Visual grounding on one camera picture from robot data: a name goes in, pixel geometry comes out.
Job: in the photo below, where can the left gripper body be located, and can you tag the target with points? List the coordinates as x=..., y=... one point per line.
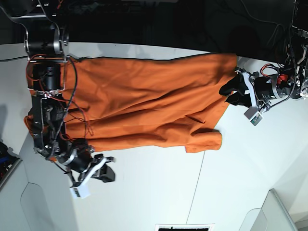
x=264, y=88

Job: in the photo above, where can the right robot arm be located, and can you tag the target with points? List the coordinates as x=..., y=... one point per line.
x=46, y=44

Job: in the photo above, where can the clear plastic bin left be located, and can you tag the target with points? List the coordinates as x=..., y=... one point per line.
x=23, y=205

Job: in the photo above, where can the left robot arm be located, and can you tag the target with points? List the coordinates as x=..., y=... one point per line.
x=296, y=50

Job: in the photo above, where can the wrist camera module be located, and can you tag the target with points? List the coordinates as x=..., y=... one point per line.
x=253, y=115
x=80, y=191

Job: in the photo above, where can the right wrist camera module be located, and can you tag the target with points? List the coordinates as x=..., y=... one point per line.
x=80, y=191

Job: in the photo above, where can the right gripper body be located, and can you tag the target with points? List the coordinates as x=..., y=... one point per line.
x=80, y=164

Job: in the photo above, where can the black and white marker card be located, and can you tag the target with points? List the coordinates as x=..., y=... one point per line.
x=184, y=227

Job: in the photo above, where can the orange t-shirt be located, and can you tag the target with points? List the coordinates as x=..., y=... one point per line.
x=122, y=103

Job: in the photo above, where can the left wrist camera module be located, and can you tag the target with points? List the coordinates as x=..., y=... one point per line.
x=253, y=115

